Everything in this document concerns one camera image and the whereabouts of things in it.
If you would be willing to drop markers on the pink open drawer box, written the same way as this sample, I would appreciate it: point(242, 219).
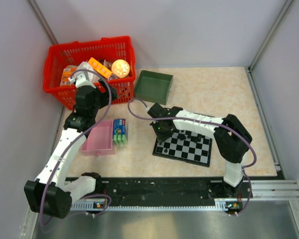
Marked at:
point(100, 140)

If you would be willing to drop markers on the red plastic shopping basket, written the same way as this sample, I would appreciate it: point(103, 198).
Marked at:
point(110, 49)

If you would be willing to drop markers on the black white chess board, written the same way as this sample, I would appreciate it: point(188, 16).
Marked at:
point(186, 146)

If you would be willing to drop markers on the white plastic bag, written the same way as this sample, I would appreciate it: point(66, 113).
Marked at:
point(85, 65)

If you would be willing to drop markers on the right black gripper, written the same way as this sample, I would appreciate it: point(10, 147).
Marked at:
point(161, 138)

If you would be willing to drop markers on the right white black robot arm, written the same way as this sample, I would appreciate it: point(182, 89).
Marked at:
point(231, 137)

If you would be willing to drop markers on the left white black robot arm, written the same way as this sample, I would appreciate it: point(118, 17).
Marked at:
point(48, 194)

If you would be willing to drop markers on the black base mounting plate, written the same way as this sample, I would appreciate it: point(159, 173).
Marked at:
point(168, 191)

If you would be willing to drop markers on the orange punched cardboard box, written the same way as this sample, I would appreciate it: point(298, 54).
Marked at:
point(100, 68)

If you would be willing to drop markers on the orange round ball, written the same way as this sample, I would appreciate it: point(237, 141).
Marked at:
point(120, 68)

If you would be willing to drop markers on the small orange carton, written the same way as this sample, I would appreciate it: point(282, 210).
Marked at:
point(66, 75)

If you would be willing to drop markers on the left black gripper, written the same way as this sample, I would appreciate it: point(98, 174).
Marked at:
point(105, 96)

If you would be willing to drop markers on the blue green packaged item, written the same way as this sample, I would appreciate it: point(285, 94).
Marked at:
point(120, 132)

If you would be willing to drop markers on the dark green open box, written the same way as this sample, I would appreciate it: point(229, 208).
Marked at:
point(153, 87)

